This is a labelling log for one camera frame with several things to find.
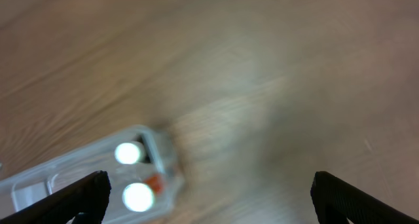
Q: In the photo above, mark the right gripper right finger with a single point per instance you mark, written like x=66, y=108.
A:
x=338, y=202

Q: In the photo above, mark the orange bottle white cap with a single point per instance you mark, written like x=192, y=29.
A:
x=141, y=197

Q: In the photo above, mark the black bottle white cap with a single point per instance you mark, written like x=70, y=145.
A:
x=133, y=152

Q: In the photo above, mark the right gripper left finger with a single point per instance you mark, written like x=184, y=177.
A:
x=84, y=201

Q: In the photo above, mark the clear plastic container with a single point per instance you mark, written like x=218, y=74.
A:
x=132, y=176

